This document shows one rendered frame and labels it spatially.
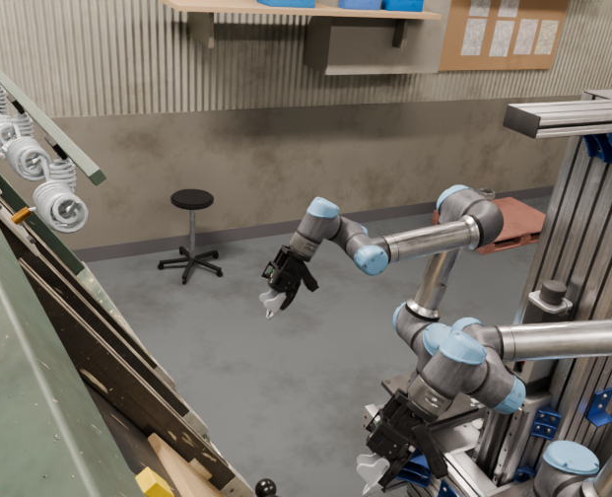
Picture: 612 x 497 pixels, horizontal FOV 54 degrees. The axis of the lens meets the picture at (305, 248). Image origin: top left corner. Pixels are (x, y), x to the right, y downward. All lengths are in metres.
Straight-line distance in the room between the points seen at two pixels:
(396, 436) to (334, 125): 4.02
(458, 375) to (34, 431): 0.79
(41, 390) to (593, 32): 6.43
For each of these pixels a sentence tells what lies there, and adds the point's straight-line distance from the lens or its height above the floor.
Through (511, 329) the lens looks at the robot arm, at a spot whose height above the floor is 1.62.
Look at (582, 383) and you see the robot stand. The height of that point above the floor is 1.34.
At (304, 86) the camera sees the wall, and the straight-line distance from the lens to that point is 4.77.
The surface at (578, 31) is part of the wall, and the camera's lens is 6.52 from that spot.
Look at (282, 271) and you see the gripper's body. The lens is 1.59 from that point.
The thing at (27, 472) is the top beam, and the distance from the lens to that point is 0.48.
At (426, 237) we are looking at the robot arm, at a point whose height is 1.62.
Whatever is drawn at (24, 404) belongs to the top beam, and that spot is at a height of 1.96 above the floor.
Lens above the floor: 2.30
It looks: 28 degrees down
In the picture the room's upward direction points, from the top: 6 degrees clockwise
